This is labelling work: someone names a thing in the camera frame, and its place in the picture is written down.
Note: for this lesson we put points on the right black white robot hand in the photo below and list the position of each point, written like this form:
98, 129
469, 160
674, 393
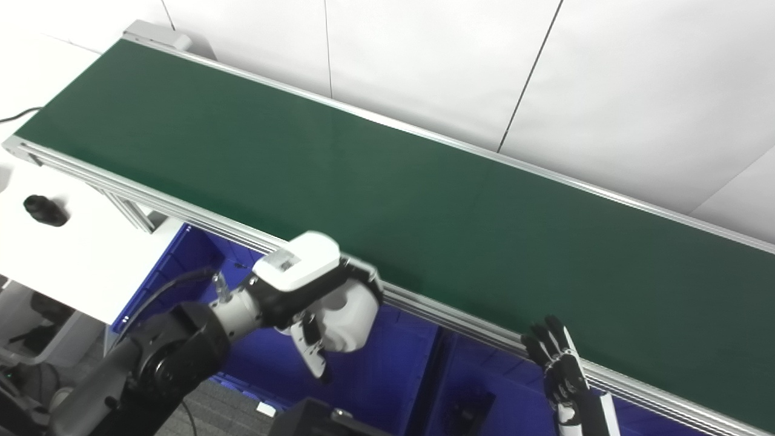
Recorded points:
569, 375

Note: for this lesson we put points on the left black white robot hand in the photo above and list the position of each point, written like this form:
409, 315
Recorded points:
296, 266

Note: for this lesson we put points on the white round plastic part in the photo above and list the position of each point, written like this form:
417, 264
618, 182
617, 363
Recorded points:
348, 321

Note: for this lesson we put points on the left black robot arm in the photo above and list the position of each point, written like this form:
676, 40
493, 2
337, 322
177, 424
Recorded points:
169, 357

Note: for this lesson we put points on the blue plastic bin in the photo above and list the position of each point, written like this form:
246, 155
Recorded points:
387, 375
514, 375

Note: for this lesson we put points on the black plastic part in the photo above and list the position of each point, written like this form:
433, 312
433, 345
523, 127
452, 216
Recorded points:
45, 211
469, 415

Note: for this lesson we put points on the green conveyor belt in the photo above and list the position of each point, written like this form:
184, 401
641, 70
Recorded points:
363, 181
424, 306

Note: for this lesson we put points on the black robot torso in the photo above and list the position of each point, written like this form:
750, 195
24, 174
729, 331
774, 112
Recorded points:
315, 421

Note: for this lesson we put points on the white table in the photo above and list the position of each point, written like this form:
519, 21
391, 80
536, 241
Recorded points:
91, 260

